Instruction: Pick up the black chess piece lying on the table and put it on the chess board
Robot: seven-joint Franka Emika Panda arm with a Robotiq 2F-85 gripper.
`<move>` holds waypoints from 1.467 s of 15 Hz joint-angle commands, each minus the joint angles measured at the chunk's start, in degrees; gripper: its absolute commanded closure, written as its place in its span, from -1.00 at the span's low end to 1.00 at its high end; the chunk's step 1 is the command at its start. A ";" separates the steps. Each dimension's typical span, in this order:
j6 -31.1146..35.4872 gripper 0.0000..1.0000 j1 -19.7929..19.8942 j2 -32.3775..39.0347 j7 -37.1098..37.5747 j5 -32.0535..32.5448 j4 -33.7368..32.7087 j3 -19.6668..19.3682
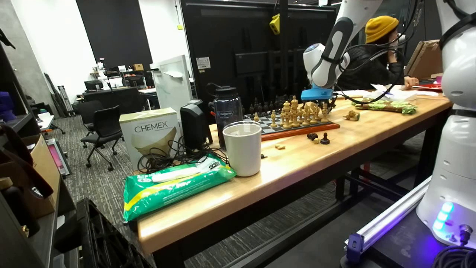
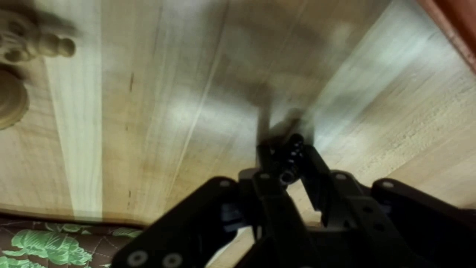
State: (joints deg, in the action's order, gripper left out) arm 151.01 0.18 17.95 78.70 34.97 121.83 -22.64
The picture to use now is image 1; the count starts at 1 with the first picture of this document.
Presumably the black office chair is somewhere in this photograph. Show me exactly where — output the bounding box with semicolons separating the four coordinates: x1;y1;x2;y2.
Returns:
78;104;124;172

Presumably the green plastic bag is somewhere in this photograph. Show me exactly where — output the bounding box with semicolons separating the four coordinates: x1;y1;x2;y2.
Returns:
120;155;237;225

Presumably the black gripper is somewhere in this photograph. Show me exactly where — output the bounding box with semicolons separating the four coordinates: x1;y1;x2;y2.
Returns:
316;97;338;108

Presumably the white board panel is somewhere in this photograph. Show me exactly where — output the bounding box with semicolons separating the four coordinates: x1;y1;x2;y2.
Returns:
148;53;194;114

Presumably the black plastic crate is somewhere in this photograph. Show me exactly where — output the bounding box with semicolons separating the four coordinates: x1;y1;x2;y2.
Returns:
51;198;153;268

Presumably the pink flat object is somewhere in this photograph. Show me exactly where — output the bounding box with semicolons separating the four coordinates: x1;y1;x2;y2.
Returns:
45;137;71;178

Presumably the dark office desk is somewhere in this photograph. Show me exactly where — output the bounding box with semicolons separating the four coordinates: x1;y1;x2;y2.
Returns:
77;86;160;116

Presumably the white Chemex filter box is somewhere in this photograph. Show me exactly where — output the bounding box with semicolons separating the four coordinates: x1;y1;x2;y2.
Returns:
117;107;182;172

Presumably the aluminium rail with blue bracket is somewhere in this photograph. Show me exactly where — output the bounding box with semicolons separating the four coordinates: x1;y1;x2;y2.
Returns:
343;177;434;265

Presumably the dark transparent jar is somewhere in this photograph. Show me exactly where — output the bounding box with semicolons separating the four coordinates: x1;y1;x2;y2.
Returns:
209;86;245;149

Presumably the black coiled power cord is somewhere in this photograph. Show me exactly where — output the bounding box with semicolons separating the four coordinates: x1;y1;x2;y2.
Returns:
135;140;175;174

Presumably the yellow hanging tag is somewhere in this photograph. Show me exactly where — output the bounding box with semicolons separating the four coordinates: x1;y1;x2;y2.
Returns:
267;12;282;36

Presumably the white paper sign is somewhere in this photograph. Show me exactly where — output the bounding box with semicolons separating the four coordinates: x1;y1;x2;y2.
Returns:
194;55;212;71

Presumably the black coffee grinder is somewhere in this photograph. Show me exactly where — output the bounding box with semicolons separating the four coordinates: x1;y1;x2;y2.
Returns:
178;98;212;161

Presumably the white paper cup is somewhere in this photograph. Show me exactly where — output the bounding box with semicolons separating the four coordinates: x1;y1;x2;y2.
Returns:
221;120;263;178

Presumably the chess board with red frame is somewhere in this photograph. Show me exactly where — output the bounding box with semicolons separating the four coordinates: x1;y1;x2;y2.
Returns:
240;114;341;143

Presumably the brown cardboard box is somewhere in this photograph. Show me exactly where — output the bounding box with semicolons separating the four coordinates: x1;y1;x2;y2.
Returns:
28;132;63;220

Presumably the brown wooden board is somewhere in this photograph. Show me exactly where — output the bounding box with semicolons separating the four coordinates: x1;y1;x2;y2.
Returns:
404;37;444;86

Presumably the white tray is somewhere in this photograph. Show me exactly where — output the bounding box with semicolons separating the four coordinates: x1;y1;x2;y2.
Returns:
370;85;437;101

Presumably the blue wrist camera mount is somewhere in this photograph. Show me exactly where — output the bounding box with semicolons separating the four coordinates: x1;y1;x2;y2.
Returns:
300;86;334;103

